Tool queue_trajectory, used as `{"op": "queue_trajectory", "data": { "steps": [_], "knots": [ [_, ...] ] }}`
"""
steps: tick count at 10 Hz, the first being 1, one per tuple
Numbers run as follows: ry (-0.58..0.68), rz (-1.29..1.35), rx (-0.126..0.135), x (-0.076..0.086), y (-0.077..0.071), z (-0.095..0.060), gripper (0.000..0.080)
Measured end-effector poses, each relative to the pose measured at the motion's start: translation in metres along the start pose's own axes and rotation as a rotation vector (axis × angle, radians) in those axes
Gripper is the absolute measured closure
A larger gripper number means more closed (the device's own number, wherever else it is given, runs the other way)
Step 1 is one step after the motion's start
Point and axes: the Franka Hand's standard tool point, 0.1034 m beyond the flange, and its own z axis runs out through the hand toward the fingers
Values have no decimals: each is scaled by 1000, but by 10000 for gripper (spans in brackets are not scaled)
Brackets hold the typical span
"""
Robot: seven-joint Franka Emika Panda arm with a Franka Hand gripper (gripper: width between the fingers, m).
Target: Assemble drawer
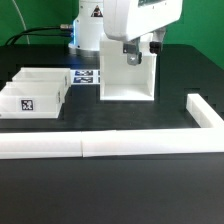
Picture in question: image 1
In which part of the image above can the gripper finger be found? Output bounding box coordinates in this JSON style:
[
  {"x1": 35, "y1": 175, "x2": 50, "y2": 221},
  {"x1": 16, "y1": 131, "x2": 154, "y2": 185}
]
[
  {"x1": 149, "y1": 27, "x2": 166, "y2": 54},
  {"x1": 123, "y1": 38, "x2": 142, "y2": 66}
]

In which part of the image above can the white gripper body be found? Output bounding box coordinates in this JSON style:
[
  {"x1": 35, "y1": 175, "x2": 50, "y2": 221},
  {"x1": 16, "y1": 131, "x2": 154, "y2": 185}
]
[{"x1": 103, "y1": 0, "x2": 183, "y2": 42}]

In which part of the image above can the white drawer cabinet box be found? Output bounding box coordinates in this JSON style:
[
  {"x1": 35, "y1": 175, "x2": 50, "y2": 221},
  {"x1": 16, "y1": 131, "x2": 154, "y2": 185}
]
[{"x1": 100, "y1": 33, "x2": 157, "y2": 101}]

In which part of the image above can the white front drawer tray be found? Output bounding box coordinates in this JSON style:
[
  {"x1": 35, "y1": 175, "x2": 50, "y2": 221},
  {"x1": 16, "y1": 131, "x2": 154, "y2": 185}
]
[{"x1": 0, "y1": 82, "x2": 64, "y2": 119}]

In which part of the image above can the white drawer tray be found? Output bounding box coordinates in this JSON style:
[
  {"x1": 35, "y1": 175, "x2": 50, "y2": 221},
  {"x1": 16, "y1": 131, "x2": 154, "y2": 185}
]
[
  {"x1": 12, "y1": 67, "x2": 71, "y2": 91},
  {"x1": 0, "y1": 82, "x2": 64, "y2": 119}
]

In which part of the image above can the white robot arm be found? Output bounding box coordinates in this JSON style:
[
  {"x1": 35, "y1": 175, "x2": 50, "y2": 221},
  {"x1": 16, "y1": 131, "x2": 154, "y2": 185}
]
[{"x1": 69, "y1": 0, "x2": 183, "y2": 66}]

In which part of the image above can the white rear drawer tray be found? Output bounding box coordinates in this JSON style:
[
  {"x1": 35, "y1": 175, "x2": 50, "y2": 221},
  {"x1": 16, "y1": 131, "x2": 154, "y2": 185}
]
[{"x1": 12, "y1": 67, "x2": 71, "y2": 91}]

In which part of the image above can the white marker sheet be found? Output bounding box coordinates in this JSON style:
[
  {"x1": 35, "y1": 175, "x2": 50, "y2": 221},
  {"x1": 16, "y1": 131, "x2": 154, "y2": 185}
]
[{"x1": 70, "y1": 69, "x2": 100, "y2": 85}]

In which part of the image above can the white L-shaped foam barrier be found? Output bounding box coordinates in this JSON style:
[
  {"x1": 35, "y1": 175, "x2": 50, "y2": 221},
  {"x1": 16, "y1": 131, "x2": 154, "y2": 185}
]
[{"x1": 0, "y1": 94, "x2": 224, "y2": 159}]

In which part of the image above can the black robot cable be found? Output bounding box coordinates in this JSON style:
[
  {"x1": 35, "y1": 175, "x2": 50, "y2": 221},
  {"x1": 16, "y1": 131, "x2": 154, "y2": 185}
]
[{"x1": 4, "y1": 23, "x2": 75, "y2": 47}]

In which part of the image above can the thin white cable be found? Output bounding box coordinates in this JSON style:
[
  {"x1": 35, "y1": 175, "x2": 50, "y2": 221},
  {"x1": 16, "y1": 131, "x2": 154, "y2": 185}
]
[{"x1": 12, "y1": 0, "x2": 31, "y2": 45}]

